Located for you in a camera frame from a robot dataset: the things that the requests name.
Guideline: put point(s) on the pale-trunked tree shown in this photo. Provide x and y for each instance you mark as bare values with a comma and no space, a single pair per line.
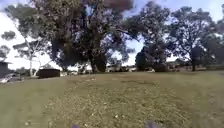
30,53

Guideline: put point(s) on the vehicle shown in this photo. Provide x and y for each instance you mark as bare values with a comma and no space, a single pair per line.
10,78

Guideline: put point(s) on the large dark tree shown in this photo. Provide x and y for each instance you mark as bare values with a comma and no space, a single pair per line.
90,33

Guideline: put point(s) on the building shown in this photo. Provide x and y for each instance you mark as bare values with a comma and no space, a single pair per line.
3,69

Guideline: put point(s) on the robot's own part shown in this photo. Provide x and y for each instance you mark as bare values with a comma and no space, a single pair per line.
75,126
152,125

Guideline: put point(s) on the small dark shed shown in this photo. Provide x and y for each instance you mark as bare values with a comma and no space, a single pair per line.
48,73

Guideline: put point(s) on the green grass field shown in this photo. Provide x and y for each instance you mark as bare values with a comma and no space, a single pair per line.
113,100

